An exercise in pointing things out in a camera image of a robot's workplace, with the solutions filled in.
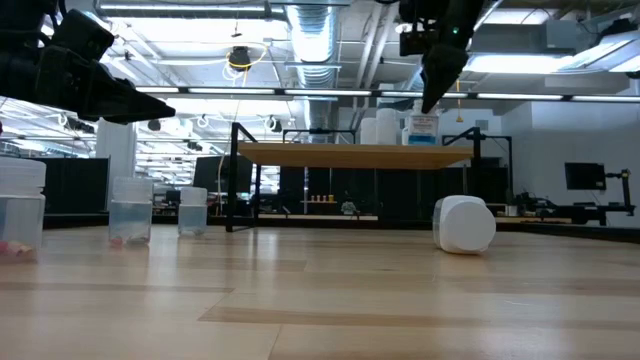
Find black monitor on arm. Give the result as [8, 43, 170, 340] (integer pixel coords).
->
[564, 161, 607, 191]

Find black desk equipment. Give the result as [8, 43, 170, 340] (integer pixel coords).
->
[514, 191, 609, 226]

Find white melatonin bottle blue label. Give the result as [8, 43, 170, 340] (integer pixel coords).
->
[432, 194, 498, 256]
[407, 98, 442, 147]

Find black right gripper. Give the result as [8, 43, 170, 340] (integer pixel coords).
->
[398, 0, 486, 115]

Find black ceiling rig camera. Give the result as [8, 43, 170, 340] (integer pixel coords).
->
[228, 45, 253, 72]

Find white building column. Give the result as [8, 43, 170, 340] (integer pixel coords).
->
[95, 119, 137, 214]

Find wooden shelf black legs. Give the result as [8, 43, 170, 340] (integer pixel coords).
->
[225, 122, 514, 239]

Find black rig frame bar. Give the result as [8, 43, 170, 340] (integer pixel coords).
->
[134, 86, 640, 103]

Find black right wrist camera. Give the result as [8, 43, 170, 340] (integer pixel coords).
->
[398, 29, 427, 57]

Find black office monitor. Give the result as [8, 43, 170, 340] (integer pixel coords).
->
[193, 155, 254, 194]

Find clear plastic pill bottle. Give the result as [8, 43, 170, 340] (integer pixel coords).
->
[177, 186, 209, 238]
[0, 157, 47, 264]
[108, 177, 155, 247]

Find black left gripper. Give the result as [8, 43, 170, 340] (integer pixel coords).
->
[0, 0, 177, 126]

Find wide silver ventilation duct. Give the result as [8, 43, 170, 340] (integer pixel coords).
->
[285, 0, 342, 132]

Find plain white plastic bottle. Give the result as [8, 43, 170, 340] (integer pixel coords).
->
[359, 117, 378, 146]
[375, 108, 400, 146]

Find black office partition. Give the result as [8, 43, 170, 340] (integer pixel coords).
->
[38, 157, 110, 216]

